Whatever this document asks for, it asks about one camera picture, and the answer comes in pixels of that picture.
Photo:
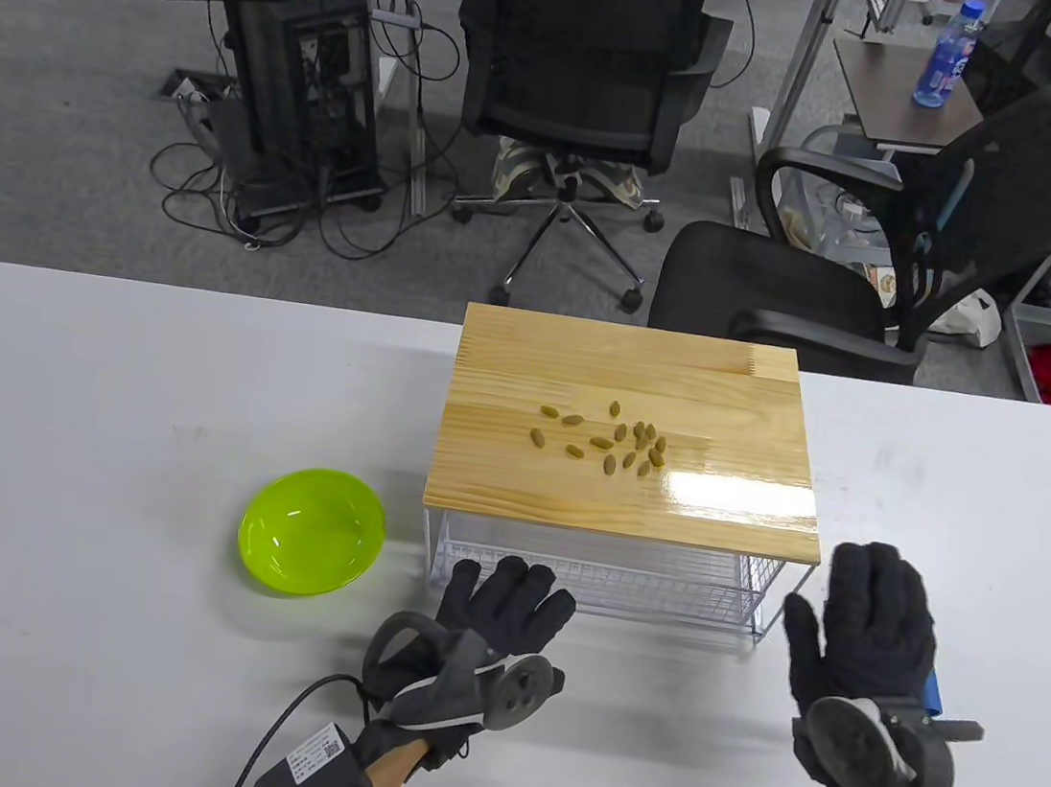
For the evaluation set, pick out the white desk leg frame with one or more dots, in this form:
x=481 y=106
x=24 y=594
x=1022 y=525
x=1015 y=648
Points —
x=800 y=72

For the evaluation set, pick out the black armrest office chair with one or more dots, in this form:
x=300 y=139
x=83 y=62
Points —
x=771 y=291

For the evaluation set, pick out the white bag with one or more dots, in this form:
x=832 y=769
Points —
x=971 y=317

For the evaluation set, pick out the wood-topped white mesh sliding drawer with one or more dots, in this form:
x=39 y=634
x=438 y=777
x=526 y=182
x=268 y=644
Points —
x=587 y=363

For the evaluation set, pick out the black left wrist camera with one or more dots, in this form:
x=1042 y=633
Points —
x=312 y=767

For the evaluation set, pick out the grey hand controller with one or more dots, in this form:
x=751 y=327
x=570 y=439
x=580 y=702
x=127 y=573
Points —
x=517 y=692
x=856 y=746

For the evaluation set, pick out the blue water bottle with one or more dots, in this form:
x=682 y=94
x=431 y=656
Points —
x=947 y=57

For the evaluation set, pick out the blue plastic scraper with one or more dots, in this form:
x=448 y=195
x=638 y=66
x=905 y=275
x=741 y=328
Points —
x=933 y=694

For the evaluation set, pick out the black computer tower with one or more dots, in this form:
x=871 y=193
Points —
x=306 y=75

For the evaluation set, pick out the small brown side table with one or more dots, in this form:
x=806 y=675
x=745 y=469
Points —
x=894 y=89

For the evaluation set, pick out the person's left hand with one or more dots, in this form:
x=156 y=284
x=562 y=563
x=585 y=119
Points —
x=509 y=594

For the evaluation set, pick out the grey right hand controller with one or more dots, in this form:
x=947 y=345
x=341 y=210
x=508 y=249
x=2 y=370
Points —
x=856 y=746

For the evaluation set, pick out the person's left forearm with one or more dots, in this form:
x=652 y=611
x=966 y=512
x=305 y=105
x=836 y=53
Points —
x=387 y=781

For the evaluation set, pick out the pile of raisins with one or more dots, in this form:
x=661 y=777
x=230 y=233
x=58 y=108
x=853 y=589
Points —
x=621 y=440

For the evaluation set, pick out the green plastic bowl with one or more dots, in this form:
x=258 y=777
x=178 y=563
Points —
x=313 y=535

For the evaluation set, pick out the person's right hand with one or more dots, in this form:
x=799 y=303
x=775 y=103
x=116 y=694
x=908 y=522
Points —
x=875 y=604

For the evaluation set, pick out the grey left hand controller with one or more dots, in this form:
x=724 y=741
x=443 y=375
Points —
x=517 y=692

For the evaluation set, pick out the black mesh office chair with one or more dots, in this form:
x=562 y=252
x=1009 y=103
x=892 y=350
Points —
x=581 y=43

